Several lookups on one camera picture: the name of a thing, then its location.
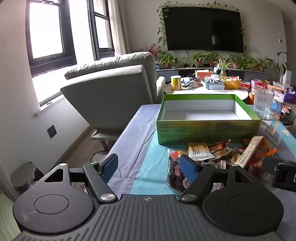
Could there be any yellow canister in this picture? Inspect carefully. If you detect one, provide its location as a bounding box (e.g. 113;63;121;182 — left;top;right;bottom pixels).
171;75;182;91

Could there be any white round coffee table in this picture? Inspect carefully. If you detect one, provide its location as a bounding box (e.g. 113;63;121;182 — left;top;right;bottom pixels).
164;80;249;102

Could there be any dark television cabinet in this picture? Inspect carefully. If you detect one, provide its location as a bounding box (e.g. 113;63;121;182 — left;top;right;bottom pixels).
156;67;270;84

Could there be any narrow black-framed window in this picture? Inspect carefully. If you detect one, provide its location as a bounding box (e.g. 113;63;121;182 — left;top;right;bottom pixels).
88;0;116;61

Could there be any tall leafy floor plant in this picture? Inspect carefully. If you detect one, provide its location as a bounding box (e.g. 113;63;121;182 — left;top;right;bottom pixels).
266;51;288;82

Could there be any small potted green plant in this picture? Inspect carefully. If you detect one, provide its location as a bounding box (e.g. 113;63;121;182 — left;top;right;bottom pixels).
158;52;177;69

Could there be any dark round bag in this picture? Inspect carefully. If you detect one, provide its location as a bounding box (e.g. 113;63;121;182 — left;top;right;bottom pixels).
280;104;296;127

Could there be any dark plum packet pink label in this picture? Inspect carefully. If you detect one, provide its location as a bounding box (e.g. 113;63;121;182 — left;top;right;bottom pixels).
165;149;199;194

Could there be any spider plant in vase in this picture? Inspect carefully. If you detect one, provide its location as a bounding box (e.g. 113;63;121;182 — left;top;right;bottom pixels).
214;58;234;78

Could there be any row of potted plants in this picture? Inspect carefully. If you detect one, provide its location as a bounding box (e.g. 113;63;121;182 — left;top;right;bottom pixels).
228;53;269;71

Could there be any clear glass pitcher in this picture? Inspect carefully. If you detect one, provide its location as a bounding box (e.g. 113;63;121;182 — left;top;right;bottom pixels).
253;86;281;120

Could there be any grey armchair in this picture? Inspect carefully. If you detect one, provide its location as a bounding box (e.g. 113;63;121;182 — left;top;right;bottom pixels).
60;51;166;149

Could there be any beige curtain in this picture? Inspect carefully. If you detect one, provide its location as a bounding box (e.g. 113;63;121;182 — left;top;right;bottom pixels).
109;0;130;56

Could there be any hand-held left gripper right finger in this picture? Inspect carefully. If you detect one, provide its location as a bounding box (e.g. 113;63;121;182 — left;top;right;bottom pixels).
179;155;255;204

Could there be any brown snack packet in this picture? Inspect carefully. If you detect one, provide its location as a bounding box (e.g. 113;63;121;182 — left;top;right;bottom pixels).
208;139;232;154

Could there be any green cardboard box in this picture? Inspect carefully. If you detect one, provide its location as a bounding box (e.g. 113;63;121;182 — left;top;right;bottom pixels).
156;94;262;146

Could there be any large black-framed window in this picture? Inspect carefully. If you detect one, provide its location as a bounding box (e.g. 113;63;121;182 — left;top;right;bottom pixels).
25;0;78;77

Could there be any printed cardboard box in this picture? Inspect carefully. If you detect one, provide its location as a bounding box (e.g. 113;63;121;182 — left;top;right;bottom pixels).
268;85;286;102

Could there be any clear orange-edged snack packet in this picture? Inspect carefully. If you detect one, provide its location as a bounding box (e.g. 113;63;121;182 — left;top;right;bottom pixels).
243;138;279;167

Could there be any black floor cable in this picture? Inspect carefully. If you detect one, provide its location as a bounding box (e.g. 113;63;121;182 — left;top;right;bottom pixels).
89;150;109;163

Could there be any lavender tablecloth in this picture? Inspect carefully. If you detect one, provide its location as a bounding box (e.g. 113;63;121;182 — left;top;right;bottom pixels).
107;104;162;193

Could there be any long beige snack packet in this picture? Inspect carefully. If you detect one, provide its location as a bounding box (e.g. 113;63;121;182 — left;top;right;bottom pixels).
231;136;265;168

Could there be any green ivy vine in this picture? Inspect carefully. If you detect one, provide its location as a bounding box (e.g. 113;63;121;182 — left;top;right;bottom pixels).
157;1;245;50

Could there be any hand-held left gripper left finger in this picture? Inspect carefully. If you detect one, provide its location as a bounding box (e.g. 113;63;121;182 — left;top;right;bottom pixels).
44;153;119;205

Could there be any light blue tray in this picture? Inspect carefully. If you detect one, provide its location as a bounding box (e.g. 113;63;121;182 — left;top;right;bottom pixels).
201;79;225;90

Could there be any orange wicker basket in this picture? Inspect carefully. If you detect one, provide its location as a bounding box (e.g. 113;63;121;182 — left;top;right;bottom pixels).
223;79;242;90

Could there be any white cylindrical planter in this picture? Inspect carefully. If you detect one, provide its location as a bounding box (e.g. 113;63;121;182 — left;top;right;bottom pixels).
282;70;293;87

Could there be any red flower decoration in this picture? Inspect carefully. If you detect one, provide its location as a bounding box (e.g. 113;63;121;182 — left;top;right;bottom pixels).
147;44;162;58

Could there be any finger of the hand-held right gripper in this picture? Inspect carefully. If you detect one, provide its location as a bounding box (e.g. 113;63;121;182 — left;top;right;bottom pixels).
262;158;281;174

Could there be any black wall television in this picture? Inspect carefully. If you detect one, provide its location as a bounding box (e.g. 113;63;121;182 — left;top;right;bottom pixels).
162;6;244;53

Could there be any wide potted green plant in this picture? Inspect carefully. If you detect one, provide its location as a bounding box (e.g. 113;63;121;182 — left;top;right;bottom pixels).
192;52;220;67

